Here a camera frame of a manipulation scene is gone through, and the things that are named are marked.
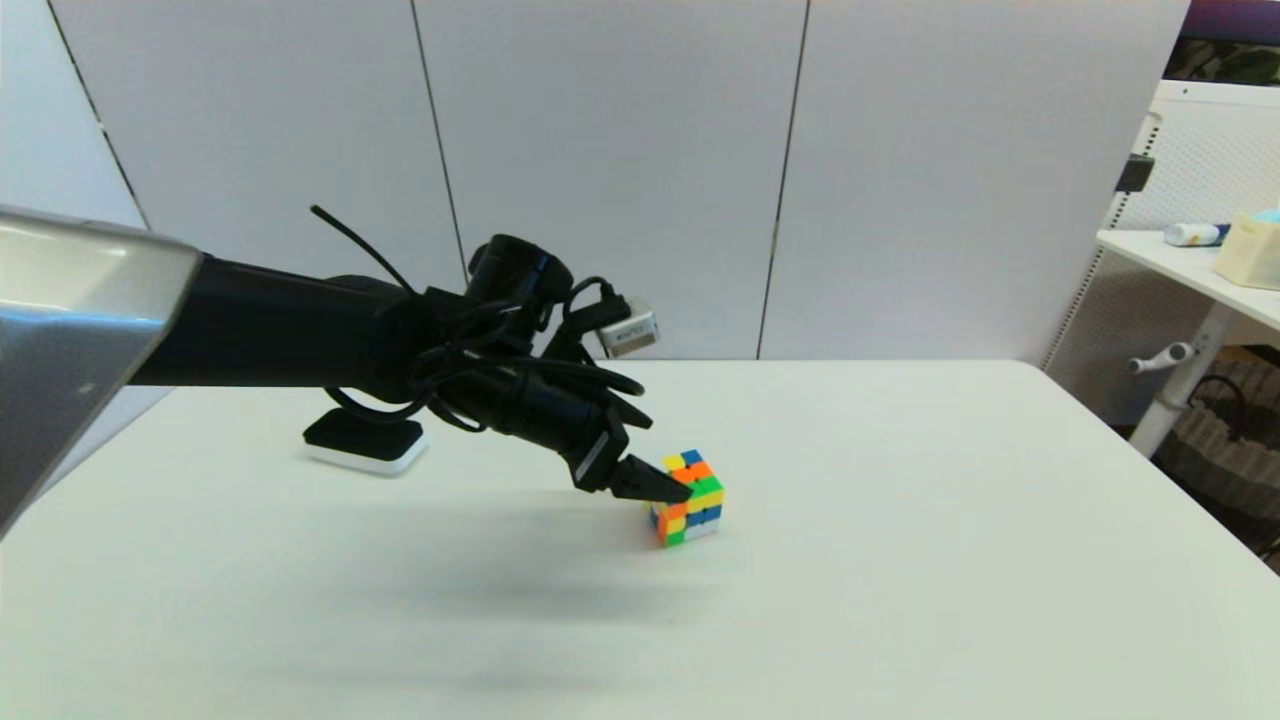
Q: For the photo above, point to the white side desk top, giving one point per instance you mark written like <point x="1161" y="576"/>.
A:
<point x="1170" y="262"/>

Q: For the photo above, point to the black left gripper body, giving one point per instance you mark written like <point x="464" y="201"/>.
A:
<point x="560" y="420"/>

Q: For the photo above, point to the beige box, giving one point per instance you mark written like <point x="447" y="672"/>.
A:
<point x="1250" y="255"/>

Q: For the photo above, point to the multicoloured rubiks cube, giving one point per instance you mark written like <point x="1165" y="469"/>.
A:
<point x="700" y="500"/>

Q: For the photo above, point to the white desk leg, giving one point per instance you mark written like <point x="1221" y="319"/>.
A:
<point x="1172" y="400"/>

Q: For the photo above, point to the white blue bottle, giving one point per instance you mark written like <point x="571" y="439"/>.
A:
<point x="1190" y="235"/>

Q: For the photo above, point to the white perforated panel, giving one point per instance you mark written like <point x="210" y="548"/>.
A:
<point x="1200" y="150"/>

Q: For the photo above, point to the dark wicker basket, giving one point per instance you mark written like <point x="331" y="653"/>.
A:
<point x="1230" y="450"/>

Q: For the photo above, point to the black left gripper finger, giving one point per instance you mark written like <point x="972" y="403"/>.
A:
<point x="645" y="482"/>
<point x="628" y="412"/>

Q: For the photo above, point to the black and white pad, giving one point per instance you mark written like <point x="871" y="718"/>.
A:
<point x="365" y="445"/>

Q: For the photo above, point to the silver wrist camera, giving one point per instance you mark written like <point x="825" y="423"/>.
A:
<point x="628" y="332"/>

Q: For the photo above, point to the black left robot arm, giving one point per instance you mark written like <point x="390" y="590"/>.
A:
<point x="280" y="320"/>

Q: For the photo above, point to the black clip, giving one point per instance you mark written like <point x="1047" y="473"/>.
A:
<point x="1135" y="174"/>

